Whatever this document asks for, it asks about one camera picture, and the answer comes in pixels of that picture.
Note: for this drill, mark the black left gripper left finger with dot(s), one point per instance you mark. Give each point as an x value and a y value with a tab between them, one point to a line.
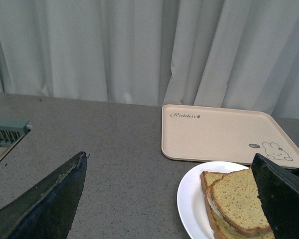
47	210

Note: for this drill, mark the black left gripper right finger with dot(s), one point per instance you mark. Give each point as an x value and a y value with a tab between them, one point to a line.
278	190

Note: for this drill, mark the bread slice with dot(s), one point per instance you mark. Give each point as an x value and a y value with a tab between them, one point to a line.
218	225
236	197

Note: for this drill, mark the white round plate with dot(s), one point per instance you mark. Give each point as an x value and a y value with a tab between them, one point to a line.
191	199

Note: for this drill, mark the fried egg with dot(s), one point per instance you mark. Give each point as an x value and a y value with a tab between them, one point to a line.
213	206

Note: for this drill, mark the green slatted rack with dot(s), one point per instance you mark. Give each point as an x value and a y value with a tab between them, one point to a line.
12	131

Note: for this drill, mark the beige rabbit tray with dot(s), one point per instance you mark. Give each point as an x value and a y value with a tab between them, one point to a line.
203	134

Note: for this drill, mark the white curtain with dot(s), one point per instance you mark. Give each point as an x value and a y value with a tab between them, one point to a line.
237	54

